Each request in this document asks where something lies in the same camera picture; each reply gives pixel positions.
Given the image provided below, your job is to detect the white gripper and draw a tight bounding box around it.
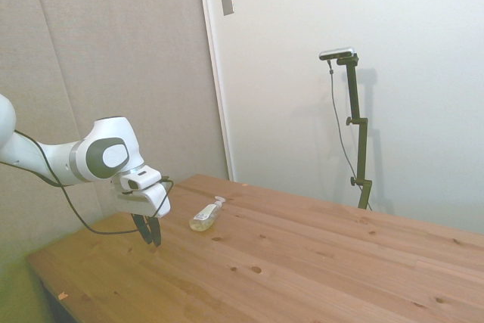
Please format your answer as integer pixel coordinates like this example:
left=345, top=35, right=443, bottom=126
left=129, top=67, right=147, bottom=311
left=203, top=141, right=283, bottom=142
left=111, top=181, right=172, bottom=249

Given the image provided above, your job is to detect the clear sanitizer pump bottle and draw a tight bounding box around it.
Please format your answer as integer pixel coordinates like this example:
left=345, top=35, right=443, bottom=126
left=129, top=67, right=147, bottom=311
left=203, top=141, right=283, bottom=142
left=188, top=195, right=227, bottom=232

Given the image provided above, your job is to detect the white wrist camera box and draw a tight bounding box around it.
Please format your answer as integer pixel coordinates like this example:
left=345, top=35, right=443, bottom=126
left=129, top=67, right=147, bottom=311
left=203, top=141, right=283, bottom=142
left=119, top=166, right=163, bottom=192

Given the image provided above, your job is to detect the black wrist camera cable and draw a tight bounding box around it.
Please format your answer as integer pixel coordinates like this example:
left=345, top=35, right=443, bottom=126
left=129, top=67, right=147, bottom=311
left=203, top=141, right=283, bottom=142
left=0, top=129, right=175, bottom=235

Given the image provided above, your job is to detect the white door frame trim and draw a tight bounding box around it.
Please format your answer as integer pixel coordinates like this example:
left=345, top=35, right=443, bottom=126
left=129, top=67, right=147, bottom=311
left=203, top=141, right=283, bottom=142
left=195, top=0, right=236, bottom=182

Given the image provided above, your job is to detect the black camera stand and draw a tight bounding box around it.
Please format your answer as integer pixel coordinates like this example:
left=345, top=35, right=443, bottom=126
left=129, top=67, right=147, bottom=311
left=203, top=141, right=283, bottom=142
left=335, top=54, right=374, bottom=210

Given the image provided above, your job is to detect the silver exterior camera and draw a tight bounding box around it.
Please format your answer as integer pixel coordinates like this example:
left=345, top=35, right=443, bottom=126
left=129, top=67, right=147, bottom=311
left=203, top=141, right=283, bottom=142
left=319, top=46, right=356, bottom=61

